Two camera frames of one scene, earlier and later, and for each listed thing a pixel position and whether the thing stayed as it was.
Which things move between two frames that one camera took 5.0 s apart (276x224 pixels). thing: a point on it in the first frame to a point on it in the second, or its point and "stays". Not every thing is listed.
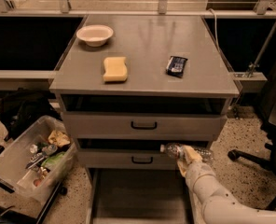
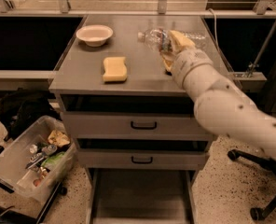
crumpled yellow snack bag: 59,138 stays
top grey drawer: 144,117 stays
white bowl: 95,35 stays
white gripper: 198,173 to 185,63
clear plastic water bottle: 172,149 to 160,38
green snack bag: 52,160 stays
